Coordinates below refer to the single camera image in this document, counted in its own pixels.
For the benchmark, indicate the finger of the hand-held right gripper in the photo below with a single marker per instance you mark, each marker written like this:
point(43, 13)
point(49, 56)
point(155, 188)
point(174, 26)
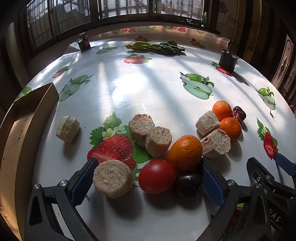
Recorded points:
point(256, 168)
point(285, 163)

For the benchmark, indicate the red tomato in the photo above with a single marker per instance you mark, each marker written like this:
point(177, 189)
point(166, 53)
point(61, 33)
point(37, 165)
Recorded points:
point(157, 176)

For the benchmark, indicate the light green leafy vegetable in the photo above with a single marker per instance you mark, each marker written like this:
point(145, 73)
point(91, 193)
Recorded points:
point(138, 45)

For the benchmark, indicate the small orange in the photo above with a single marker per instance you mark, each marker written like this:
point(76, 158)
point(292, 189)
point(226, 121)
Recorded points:
point(230, 129)
point(222, 110)

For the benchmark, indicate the bread roll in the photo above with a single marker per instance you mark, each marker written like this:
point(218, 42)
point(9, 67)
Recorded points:
point(67, 128)
point(158, 140)
point(216, 143)
point(141, 125)
point(207, 122)

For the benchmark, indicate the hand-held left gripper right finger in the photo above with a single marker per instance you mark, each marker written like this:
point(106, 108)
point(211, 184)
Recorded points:
point(211, 183)

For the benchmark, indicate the brown cardboard box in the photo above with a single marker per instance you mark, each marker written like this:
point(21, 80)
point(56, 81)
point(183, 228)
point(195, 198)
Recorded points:
point(13, 143)

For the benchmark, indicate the dark purple plum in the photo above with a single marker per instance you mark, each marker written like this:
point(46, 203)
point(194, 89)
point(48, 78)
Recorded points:
point(187, 185)

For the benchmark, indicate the dark green leafy vegetable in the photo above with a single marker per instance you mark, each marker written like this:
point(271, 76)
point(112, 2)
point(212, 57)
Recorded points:
point(172, 49)

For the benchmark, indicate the large orange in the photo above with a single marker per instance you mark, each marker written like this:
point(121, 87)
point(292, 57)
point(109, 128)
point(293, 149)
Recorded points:
point(185, 151)

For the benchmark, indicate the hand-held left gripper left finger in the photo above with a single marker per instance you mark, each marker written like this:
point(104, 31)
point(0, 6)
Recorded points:
point(81, 183)

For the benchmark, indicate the barred window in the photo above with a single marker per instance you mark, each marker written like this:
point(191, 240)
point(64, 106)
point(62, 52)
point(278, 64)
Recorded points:
point(69, 16)

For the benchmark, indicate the fruit print tablecloth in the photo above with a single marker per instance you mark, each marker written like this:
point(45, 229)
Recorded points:
point(138, 92)

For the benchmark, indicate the red date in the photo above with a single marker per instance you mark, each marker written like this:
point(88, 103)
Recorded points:
point(236, 115)
point(241, 110)

